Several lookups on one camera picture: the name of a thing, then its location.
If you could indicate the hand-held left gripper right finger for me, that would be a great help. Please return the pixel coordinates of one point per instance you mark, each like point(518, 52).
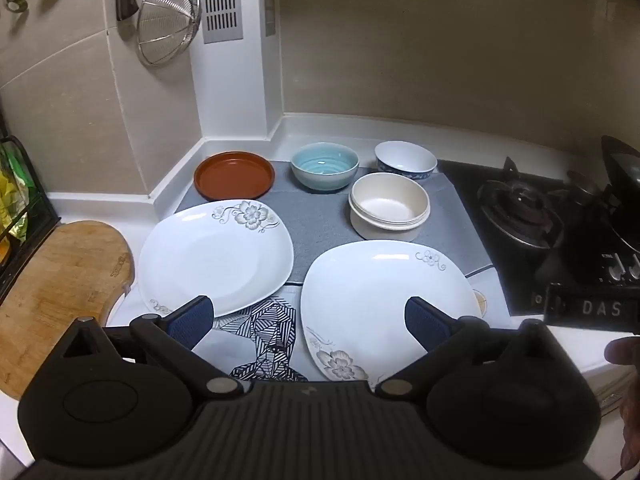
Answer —
point(424, 322)

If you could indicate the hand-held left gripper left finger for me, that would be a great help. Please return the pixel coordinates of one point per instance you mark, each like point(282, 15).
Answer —
point(192, 319)

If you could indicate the brown round plate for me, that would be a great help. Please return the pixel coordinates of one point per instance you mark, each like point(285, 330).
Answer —
point(234, 176)

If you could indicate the white bowl with blue pattern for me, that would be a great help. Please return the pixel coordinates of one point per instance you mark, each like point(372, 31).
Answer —
point(406, 157)

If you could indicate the light blue ribbed bowl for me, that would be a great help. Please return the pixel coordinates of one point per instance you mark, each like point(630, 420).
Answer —
point(325, 165)

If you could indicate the person's right hand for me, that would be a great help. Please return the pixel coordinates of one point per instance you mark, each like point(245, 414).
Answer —
point(629, 360)

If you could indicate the steel stove knob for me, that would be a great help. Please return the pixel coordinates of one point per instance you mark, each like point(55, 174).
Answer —
point(635, 269)
point(617, 269)

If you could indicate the black glass gas stove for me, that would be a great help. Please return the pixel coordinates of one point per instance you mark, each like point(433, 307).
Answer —
point(510, 275)

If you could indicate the black stove burner grate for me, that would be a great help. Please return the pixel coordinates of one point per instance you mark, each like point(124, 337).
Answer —
point(520, 210)

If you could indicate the black wok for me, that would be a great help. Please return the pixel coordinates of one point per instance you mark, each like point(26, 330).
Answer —
point(625, 180)

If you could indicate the wooden cutting board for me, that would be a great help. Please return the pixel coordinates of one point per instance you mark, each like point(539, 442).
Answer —
point(60, 275)

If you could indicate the grey printed mat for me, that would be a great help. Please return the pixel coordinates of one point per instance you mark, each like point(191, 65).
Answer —
point(320, 220)

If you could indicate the yellow green snack packet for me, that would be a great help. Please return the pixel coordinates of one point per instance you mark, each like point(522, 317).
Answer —
point(11, 195)

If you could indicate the steel mesh strainer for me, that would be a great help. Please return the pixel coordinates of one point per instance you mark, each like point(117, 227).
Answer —
point(167, 17)

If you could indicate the grey vent grille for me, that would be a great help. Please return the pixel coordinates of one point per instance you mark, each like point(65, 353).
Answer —
point(220, 0)

